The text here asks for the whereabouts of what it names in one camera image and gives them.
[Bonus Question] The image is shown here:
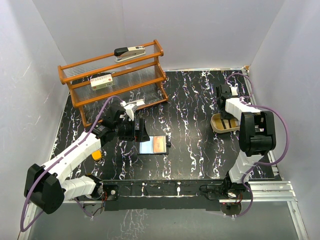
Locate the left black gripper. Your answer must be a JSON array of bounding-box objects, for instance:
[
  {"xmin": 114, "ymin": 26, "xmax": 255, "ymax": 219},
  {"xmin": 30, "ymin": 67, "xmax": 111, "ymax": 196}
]
[{"xmin": 113, "ymin": 117, "xmax": 150, "ymax": 143}]

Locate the black leather card holder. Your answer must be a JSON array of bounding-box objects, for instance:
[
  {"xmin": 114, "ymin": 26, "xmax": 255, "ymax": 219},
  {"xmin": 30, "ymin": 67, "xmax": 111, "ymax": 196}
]
[{"xmin": 137, "ymin": 135, "xmax": 171, "ymax": 155}]

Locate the gold credit card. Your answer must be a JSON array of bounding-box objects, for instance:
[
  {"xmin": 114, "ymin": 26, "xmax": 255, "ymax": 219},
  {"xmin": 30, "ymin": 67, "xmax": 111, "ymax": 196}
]
[{"xmin": 153, "ymin": 135, "xmax": 167, "ymax": 154}]

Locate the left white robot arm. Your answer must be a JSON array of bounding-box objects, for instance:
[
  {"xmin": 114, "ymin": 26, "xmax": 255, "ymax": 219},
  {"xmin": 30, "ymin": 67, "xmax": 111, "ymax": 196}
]
[{"xmin": 24, "ymin": 102, "xmax": 150, "ymax": 214}]

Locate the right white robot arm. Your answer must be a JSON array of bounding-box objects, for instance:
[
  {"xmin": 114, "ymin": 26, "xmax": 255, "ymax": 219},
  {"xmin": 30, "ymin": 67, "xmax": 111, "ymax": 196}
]
[{"xmin": 210, "ymin": 84, "xmax": 276, "ymax": 199}]

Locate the wooden oval card tray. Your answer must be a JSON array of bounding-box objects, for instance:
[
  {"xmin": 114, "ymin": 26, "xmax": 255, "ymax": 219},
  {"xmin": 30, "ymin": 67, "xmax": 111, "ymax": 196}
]
[{"xmin": 210, "ymin": 113, "xmax": 240, "ymax": 134}]

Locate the small white stapler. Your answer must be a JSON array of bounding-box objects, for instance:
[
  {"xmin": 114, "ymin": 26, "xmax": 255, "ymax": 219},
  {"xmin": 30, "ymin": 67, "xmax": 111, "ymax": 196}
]
[{"xmin": 125, "ymin": 99, "xmax": 145, "ymax": 109}]

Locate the yellow round tape measure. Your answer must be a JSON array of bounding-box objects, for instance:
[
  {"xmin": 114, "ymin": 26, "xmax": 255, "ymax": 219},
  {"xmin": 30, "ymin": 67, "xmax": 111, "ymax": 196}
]
[{"xmin": 91, "ymin": 150, "xmax": 103, "ymax": 161}]

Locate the orange wooden three-tier shelf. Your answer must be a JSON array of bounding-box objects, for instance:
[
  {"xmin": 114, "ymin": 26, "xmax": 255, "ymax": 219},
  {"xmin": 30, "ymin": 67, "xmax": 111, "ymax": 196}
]
[{"xmin": 57, "ymin": 39, "xmax": 169, "ymax": 127}]

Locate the white staples box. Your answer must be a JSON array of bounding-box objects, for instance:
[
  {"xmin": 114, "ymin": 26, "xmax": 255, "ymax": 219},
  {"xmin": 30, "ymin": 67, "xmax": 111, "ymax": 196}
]
[{"xmin": 90, "ymin": 74, "xmax": 114, "ymax": 91}]

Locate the black and beige stapler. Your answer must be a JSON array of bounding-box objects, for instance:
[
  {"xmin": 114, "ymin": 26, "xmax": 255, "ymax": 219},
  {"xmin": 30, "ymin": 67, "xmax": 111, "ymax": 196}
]
[{"xmin": 114, "ymin": 46, "xmax": 146, "ymax": 63}]

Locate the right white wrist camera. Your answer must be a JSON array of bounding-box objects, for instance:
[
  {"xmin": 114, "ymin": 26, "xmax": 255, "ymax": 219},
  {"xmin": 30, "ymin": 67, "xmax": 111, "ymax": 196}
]
[{"xmin": 230, "ymin": 86, "xmax": 239, "ymax": 96}]

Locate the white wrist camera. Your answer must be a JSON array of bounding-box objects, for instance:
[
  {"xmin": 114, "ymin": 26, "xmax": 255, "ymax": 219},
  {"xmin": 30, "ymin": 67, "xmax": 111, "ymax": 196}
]
[
  {"xmin": 120, "ymin": 101, "xmax": 138, "ymax": 121},
  {"xmin": 230, "ymin": 86, "xmax": 239, "ymax": 96}
]

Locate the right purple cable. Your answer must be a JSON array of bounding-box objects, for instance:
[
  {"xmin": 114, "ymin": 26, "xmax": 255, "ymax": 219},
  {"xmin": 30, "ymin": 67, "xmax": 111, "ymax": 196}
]
[{"xmin": 207, "ymin": 72, "xmax": 291, "ymax": 218}]

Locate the purple cable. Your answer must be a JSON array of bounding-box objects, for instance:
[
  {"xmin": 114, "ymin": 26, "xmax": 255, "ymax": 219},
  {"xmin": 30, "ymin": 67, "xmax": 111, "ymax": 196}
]
[
  {"xmin": 19, "ymin": 95, "xmax": 126, "ymax": 233},
  {"xmin": 207, "ymin": 72, "xmax": 291, "ymax": 218}
]

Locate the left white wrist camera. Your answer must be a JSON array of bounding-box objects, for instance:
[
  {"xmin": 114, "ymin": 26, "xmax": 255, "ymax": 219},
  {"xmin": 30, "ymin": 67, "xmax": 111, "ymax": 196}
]
[{"xmin": 120, "ymin": 101, "xmax": 138, "ymax": 121}]

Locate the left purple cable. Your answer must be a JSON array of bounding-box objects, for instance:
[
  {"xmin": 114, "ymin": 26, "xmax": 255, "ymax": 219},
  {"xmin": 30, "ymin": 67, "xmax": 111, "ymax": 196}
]
[{"xmin": 19, "ymin": 95, "xmax": 126, "ymax": 233}]

